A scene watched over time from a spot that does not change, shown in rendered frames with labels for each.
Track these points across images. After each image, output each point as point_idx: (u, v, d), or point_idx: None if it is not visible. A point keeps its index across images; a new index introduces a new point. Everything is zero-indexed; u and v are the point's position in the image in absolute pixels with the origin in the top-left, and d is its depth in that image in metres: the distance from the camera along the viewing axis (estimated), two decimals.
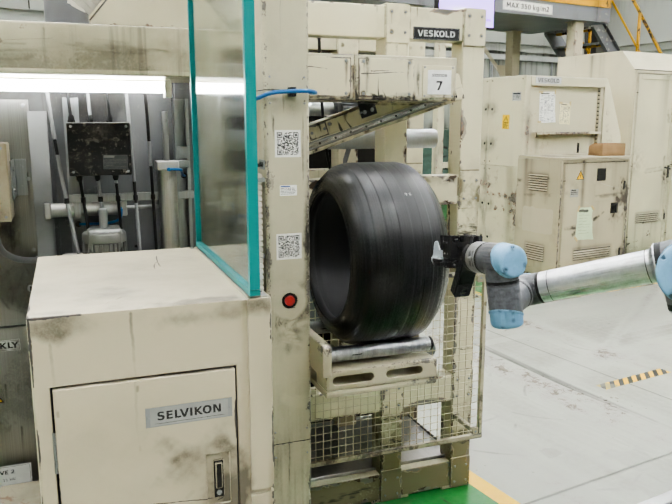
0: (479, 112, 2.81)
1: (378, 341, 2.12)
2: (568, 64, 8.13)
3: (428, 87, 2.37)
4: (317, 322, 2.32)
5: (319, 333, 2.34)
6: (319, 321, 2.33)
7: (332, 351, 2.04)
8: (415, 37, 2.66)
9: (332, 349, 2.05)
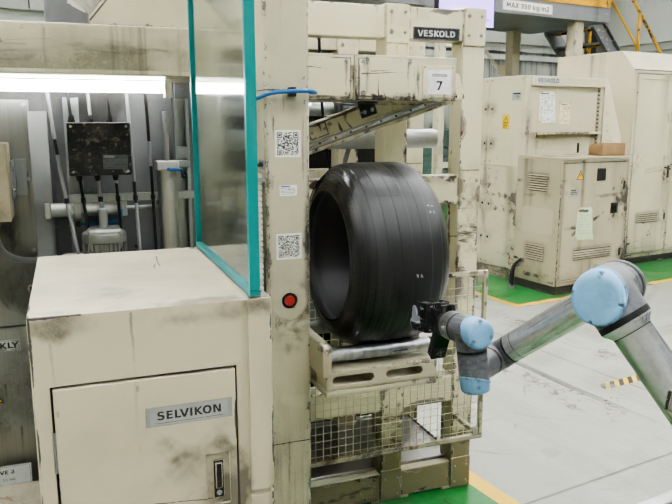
0: (479, 112, 2.81)
1: (382, 350, 2.09)
2: (568, 64, 8.13)
3: (428, 87, 2.37)
4: (318, 332, 2.32)
5: None
6: (320, 331, 2.32)
7: (332, 362, 2.05)
8: (415, 37, 2.66)
9: (333, 361, 2.05)
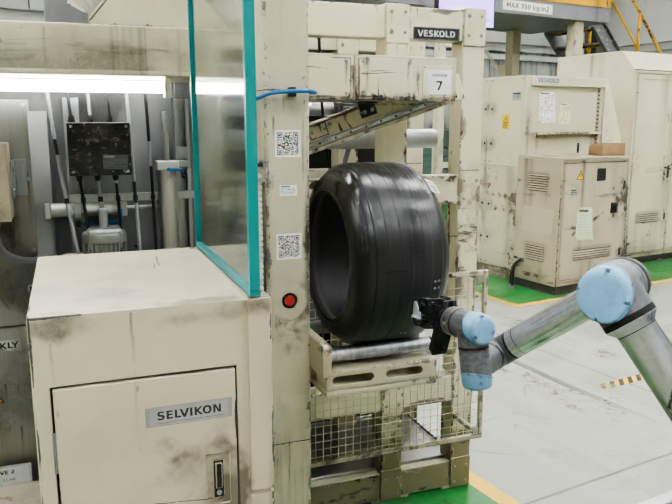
0: (479, 112, 2.81)
1: None
2: (568, 64, 8.13)
3: (428, 87, 2.37)
4: None
5: (321, 326, 2.32)
6: None
7: None
8: (415, 37, 2.66)
9: None
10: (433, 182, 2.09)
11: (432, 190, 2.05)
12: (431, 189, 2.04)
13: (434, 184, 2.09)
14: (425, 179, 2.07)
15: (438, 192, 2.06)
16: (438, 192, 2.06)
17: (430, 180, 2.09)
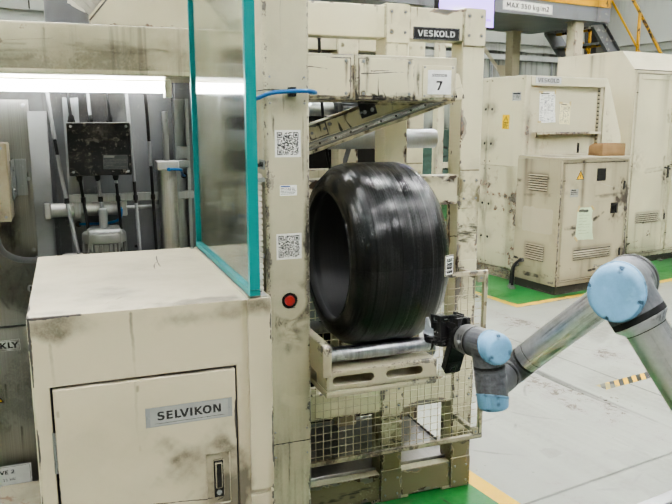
0: (479, 112, 2.81)
1: None
2: (568, 64, 8.13)
3: (428, 87, 2.37)
4: None
5: (321, 330, 2.32)
6: (317, 321, 2.35)
7: None
8: (415, 37, 2.66)
9: None
10: (452, 257, 2.01)
11: (446, 274, 2.00)
12: (445, 273, 2.00)
13: (453, 258, 2.01)
14: (445, 258, 1.99)
15: (451, 272, 2.02)
16: (451, 273, 2.02)
17: (451, 254, 2.00)
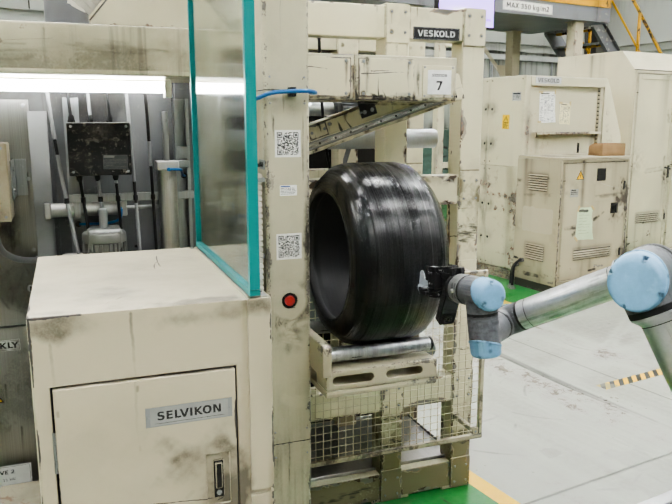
0: (479, 112, 2.81)
1: (379, 342, 2.11)
2: (568, 64, 8.13)
3: (428, 87, 2.37)
4: (318, 323, 2.32)
5: (318, 332, 2.35)
6: (320, 323, 2.32)
7: (333, 354, 2.04)
8: (415, 37, 2.66)
9: (333, 352, 2.04)
10: None
11: None
12: None
13: None
14: None
15: None
16: None
17: None
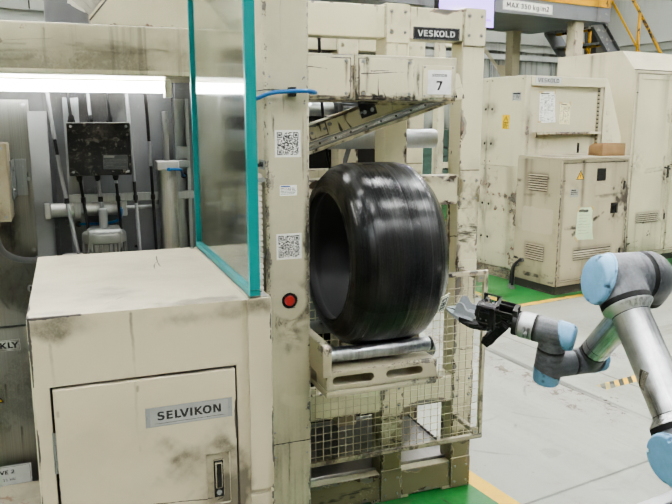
0: (479, 112, 2.81)
1: None
2: (568, 64, 8.13)
3: (428, 87, 2.37)
4: (315, 320, 2.34)
5: (321, 332, 2.33)
6: (317, 320, 2.34)
7: (331, 347, 2.05)
8: (415, 37, 2.66)
9: None
10: (448, 296, 2.05)
11: (438, 311, 2.06)
12: (437, 311, 2.06)
13: (448, 296, 2.05)
14: (441, 299, 2.03)
15: (443, 308, 2.07)
16: (443, 308, 2.07)
17: (447, 294, 2.04)
